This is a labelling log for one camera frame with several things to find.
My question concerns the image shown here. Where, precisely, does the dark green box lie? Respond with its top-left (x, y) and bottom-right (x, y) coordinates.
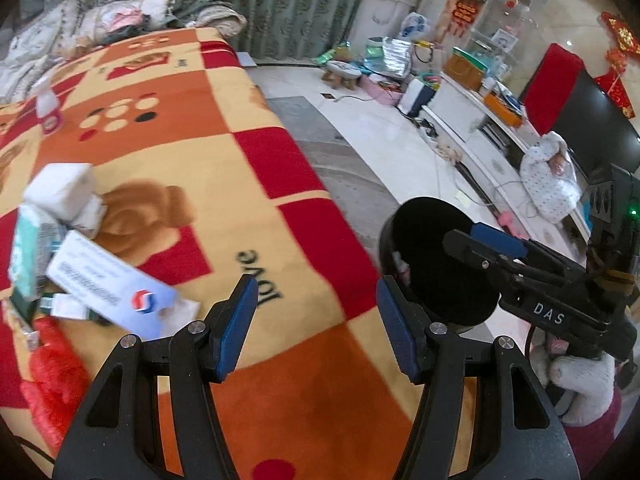
top-left (6, 286), bottom-right (38, 332)

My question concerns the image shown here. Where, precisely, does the dark red sleeve forearm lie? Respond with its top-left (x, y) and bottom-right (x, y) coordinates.
top-left (564, 388), bottom-right (622, 479)

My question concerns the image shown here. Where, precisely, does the black round trash bin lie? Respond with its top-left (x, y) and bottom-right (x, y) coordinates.
top-left (378, 197), bottom-right (499, 332)

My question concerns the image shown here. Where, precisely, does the right white gloved hand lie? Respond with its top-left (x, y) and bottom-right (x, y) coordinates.
top-left (529, 346), bottom-right (615, 428)

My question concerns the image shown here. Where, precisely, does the white spotted baby doll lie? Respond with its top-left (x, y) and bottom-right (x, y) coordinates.
top-left (520, 131), bottom-right (582, 224)

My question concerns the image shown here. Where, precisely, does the white pepsi logo packet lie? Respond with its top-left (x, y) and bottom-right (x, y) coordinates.
top-left (47, 231), bottom-right (177, 340)

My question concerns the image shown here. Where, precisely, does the grey oval floor rug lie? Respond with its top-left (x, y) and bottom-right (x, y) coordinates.
top-left (267, 96), bottom-right (398, 264)

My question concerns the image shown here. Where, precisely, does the orange tray on cabinet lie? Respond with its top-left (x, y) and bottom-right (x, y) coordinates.
top-left (484, 93), bottom-right (523, 129)

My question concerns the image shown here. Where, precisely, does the black television screen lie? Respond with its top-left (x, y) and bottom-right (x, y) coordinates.
top-left (552, 70), bottom-right (639, 178)

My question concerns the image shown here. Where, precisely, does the red cloth on television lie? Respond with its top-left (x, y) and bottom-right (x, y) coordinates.
top-left (520, 44), bottom-right (585, 136)

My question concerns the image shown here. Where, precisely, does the red orange patterned blanket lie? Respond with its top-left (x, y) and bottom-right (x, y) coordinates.
top-left (1, 29), bottom-right (421, 479)

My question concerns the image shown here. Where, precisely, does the red crumpled plastic bag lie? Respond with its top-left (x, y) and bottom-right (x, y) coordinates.
top-left (21, 316), bottom-right (91, 454)

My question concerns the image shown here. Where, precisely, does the brown paper shopping bag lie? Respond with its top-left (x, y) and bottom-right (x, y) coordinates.
top-left (442, 53), bottom-right (486, 91)

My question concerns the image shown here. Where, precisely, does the teal tissue pack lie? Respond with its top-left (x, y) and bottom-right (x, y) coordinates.
top-left (8, 203), bottom-right (67, 301)

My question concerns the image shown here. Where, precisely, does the white folded tissue roll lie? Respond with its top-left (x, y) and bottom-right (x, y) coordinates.
top-left (23, 162), bottom-right (107, 240)

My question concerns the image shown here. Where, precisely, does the silver foil bag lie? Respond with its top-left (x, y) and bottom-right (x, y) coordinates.
top-left (362, 37), bottom-right (411, 80)

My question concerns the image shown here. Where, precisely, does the small round wooden stool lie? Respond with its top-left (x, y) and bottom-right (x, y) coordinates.
top-left (321, 60), bottom-right (362, 90)

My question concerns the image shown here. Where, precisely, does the white pill bottle red label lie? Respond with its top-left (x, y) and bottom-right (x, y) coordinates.
top-left (35, 79), bottom-right (63, 136)

